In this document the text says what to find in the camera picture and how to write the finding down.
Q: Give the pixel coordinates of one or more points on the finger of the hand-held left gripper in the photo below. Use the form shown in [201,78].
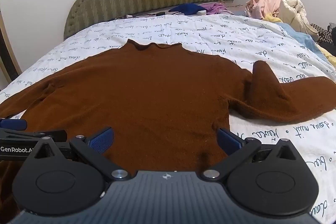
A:
[26,134]
[13,124]

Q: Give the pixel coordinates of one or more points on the wooden frame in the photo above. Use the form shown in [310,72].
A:
[8,56]

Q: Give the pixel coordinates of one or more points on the purple cloth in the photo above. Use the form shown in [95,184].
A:
[216,7]

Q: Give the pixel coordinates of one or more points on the white script-printed bed cover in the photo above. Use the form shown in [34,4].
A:
[183,29]

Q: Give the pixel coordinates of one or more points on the yellow cloth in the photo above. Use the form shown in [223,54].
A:
[273,19]

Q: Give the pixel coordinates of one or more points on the pink clothes pile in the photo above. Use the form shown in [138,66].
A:
[265,3]

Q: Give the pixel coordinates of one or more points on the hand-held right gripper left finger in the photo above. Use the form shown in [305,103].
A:
[103,140]

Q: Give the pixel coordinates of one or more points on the dark blue cloth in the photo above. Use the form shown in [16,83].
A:
[187,8]

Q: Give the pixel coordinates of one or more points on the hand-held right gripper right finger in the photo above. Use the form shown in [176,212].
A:
[228,142]

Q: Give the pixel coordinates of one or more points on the brown knit sweater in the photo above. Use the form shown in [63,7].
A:
[157,95]

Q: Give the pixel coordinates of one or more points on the cream quilt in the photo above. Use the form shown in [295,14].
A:
[291,11]

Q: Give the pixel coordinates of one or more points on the light blue sheet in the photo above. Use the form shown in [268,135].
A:
[302,37]

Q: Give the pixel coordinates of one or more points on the black white zigzag cloth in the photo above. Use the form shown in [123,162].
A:
[321,32]

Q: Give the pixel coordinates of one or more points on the pale yellow sheet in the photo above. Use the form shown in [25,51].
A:
[328,56]

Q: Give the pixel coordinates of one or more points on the dark garment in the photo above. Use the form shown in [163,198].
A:
[332,35]

